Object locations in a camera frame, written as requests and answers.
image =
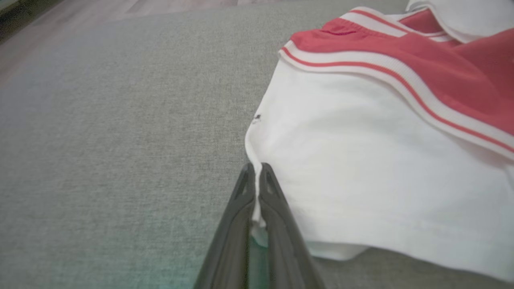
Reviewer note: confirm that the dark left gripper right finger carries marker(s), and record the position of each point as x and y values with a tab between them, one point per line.
287	249

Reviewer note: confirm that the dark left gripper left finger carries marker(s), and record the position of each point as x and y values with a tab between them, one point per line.
231	249

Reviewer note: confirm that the red and white jersey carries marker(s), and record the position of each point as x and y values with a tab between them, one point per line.
361	160

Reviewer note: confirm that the grey sofa seat cushion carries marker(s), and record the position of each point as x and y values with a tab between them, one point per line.
120	160

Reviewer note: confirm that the low cabinet with dark base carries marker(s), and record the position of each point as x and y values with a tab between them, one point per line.
12	16

